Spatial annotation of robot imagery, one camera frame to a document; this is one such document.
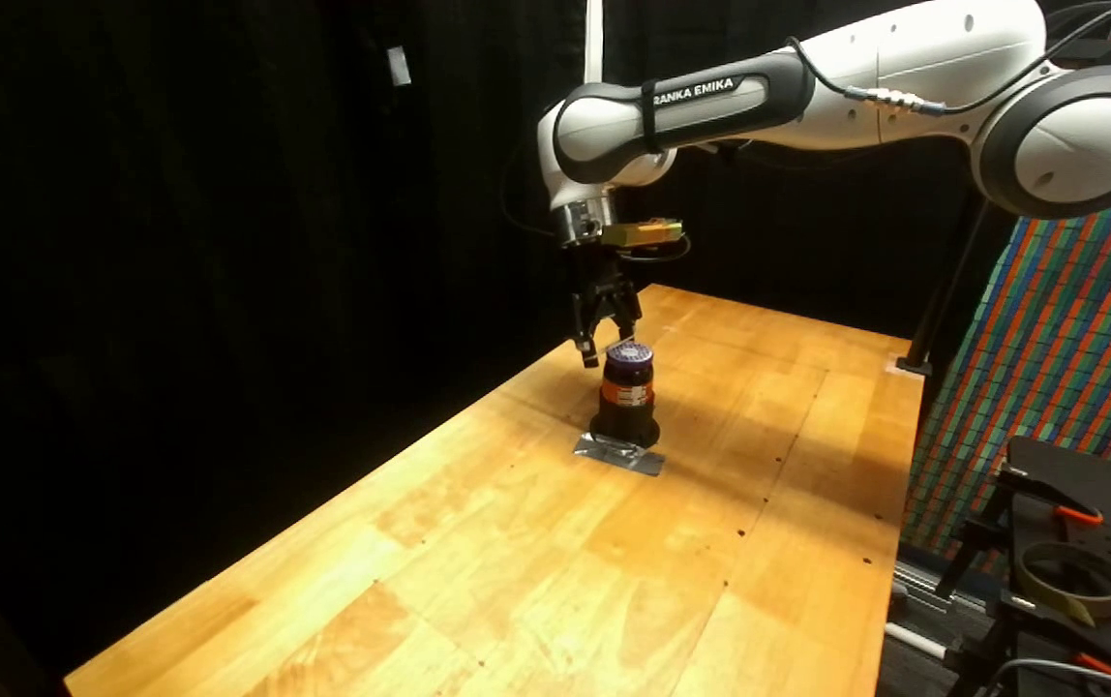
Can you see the orange-handled clamp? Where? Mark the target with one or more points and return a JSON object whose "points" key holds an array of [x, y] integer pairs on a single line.
{"points": [[1068, 508]]}

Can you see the roll of tape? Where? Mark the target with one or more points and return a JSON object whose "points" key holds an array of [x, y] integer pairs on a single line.
{"points": [[1068, 577]]}

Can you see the orange rubber band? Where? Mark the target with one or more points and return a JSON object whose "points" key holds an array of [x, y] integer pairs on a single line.
{"points": [[629, 395]]}

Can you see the colourful striped cloth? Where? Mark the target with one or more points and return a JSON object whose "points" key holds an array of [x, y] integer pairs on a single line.
{"points": [[1037, 361]]}

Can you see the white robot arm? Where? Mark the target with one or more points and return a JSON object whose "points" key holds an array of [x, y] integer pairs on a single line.
{"points": [[974, 70]]}

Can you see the dark upside-down cup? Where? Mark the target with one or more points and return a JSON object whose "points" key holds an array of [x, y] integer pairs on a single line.
{"points": [[629, 366]]}

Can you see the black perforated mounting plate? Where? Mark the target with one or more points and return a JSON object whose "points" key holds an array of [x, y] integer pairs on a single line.
{"points": [[1030, 647]]}

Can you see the grey tape strip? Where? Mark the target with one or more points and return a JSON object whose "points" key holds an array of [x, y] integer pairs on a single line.
{"points": [[620, 456]]}

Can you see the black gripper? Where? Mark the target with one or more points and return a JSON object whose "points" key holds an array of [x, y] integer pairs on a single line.
{"points": [[601, 290]]}

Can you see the white vertical pole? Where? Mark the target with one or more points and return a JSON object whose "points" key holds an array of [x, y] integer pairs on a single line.
{"points": [[593, 39]]}

